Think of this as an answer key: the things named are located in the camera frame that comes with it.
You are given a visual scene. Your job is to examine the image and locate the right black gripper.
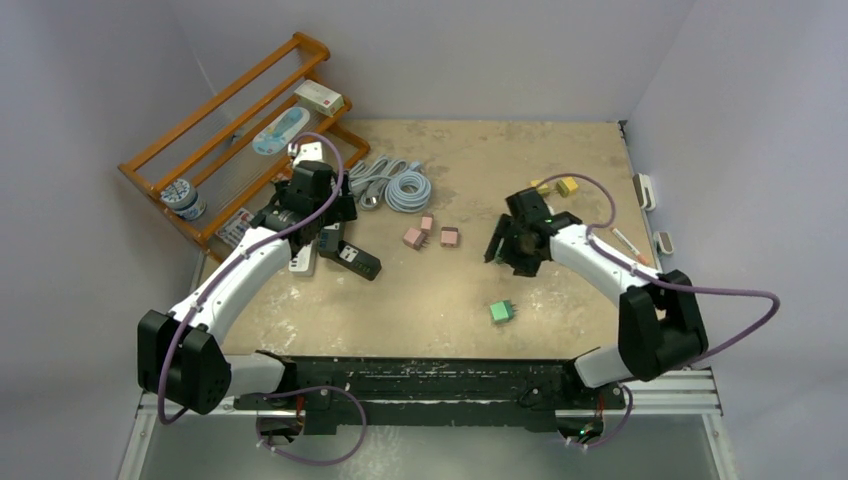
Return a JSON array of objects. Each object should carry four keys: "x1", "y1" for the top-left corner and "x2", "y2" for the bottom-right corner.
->
[{"x1": 485, "y1": 215, "x2": 544, "y2": 280}]

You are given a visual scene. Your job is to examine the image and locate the pink plug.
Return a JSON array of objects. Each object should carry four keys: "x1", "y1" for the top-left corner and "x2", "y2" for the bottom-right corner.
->
[
  {"x1": 402, "y1": 227, "x2": 428, "y2": 251},
  {"x1": 420, "y1": 213, "x2": 434, "y2": 233},
  {"x1": 440, "y1": 227, "x2": 460, "y2": 248}
]

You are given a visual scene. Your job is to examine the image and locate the green plug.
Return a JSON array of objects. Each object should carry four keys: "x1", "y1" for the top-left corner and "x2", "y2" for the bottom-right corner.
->
[{"x1": 489, "y1": 300, "x2": 516, "y2": 325}]

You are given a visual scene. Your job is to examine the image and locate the white power strip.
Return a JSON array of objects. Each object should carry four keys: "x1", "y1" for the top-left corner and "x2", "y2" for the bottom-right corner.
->
[{"x1": 288, "y1": 241, "x2": 318, "y2": 277}]

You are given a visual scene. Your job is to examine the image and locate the yellow plug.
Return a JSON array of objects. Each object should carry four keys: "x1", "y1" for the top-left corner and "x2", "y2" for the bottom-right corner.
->
[
  {"x1": 529, "y1": 180, "x2": 551, "y2": 197},
  {"x1": 555, "y1": 176, "x2": 579, "y2": 198}
]

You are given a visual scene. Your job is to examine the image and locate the black power strip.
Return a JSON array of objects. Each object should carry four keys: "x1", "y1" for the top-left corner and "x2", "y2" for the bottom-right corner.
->
[
  {"x1": 316, "y1": 222, "x2": 345, "y2": 258},
  {"x1": 333, "y1": 240, "x2": 382, "y2": 281}
]

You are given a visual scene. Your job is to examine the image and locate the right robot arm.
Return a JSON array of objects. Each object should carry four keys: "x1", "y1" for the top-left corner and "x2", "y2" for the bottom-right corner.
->
[{"x1": 484, "y1": 188, "x2": 708, "y2": 407}]

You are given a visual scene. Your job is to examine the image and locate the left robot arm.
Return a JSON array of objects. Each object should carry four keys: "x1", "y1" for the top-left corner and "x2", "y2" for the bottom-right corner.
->
[{"x1": 137, "y1": 161, "x2": 356, "y2": 425}]

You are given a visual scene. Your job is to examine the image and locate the blue oval package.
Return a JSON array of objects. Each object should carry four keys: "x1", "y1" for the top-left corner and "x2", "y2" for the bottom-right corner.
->
[{"x1": 251, "y1": 106, "x2": 311, "y2": 156}]

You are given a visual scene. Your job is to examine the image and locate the colour marker pack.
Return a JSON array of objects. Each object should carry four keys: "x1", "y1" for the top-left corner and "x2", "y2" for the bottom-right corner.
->
[{"x1": 215, "y1": 208, "x2": 254, "y2": 248}]

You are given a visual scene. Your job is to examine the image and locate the orange wooden rack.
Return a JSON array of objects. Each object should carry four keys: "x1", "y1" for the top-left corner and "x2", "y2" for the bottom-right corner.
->
[{"x1": 119, "y1": 32, "x2": 331, "y2": 260}]

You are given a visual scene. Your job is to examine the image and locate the white red box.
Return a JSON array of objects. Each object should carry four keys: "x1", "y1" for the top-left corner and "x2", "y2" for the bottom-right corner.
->
[{"x1": 294, "y1": 80, "x2": 345, "y2": 117}]

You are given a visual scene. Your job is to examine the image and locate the orange white pen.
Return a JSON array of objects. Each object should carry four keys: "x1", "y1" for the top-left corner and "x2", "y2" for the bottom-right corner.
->
[{"x1": 610, "y1": 227, "x2": 650, "y2": 266}]

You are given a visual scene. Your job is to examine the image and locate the blue white ceramic jar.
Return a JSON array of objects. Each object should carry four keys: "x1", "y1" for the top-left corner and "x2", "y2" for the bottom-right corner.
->
[{"x1": 160, "y1": 178, "x2": 206, "y2": 221}]

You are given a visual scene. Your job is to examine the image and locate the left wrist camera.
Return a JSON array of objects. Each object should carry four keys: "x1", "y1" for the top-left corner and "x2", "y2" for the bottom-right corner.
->
[{"x1": 287, "y1": 141, "x2": 325, "y2": 168}]

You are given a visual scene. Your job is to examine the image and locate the grey cable left bundle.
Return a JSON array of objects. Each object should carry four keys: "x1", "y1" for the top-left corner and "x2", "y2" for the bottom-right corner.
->
[{"x1": 344, "y1": 155, "x2": 409, "y2": 212}]

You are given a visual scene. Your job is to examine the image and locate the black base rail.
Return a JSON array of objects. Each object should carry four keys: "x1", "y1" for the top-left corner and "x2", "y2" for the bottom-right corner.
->
[{"x1": 234, "y1": 356, "x2": 627, "y2": 436}]

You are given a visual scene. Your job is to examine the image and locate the white wall clip upper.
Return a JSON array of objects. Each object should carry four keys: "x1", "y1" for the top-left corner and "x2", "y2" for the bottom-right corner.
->
[{"x1": 632, "y1": 173, "x2": 657, "y2": 212}]

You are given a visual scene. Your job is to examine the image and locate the white wall clip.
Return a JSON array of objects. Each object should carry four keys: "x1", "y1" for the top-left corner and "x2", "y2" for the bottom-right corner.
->
[
  {"x1": 653, "y1": 231, "x2": 675, "y2": 256},
  {"x1": 632, "y1": 173, "x2": 657, "y2": 212}
]

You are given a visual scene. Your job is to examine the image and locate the white wall clip lower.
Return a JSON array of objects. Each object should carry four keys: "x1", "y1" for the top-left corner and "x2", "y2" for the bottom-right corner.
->
[{"x1": 653, "y1": 231, "x2": 675, "y2": 256}]

